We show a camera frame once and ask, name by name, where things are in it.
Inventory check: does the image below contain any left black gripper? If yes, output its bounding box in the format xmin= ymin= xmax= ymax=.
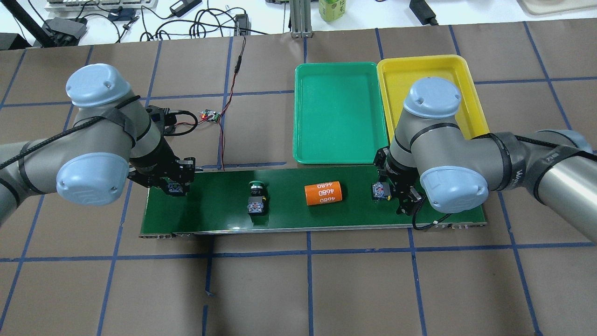
xmin=128 ymin=149 xmax=196 ymax=196

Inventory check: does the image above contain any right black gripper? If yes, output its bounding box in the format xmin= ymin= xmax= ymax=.
xmin=373 ymin=147 xmax=423 ymax=216

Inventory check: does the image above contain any orange cylinder marked 4680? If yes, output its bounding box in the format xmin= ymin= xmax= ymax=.
xmin=304 ymin=181 xmax=343 ymax=206

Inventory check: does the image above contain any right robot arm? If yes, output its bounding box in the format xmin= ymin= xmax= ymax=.
xmin=374 ymin=77 xmax=597 ymax=242

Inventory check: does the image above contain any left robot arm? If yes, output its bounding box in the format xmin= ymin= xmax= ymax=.
xmin=0 ymin=63 xmax=200 ymax=223

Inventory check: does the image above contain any small motor controller board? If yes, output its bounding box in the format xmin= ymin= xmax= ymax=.
xmin=200 ymin=109 xmax=222 ymax=123

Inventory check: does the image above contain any green conveyor belt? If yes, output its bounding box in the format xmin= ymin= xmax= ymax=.
xmin=139 ymin=160 xmax=488 ymax=239

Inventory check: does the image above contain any green plastic tray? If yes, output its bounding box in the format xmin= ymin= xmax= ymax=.
xmin=293 ymin=62 xmax=388 ymax=165

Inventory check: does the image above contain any yellow plastic tray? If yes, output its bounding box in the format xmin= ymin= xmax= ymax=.
xmin=377 ymin=55 xmax=490 ymax=142

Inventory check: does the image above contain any black power adapter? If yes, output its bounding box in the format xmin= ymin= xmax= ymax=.
xmin=409 ymin=0 xmax=439 ymax=26

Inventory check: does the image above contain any black usb hub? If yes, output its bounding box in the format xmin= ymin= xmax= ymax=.
xmin=42 ymin=17 xmax=87 ymax=47

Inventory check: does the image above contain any green tea bottle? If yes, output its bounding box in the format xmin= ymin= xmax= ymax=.
xmin=318 ymin=0 xmax=346 ymax=22

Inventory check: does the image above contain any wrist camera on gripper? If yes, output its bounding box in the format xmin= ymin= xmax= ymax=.
xmin=145 ymin=105 xmax=177 ymax=136

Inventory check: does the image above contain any red black power cable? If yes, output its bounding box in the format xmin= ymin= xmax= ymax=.
xmin=168 ymin=35 xmax=248 ymax=171

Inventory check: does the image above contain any black camera stand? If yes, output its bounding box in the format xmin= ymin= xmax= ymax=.
xmin=1 ymin=0 xmax=57 ymax=48

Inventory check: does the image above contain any aluminium frame post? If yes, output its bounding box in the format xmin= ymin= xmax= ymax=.
xmin=288 ymin=0 xmax=313 ymax=39

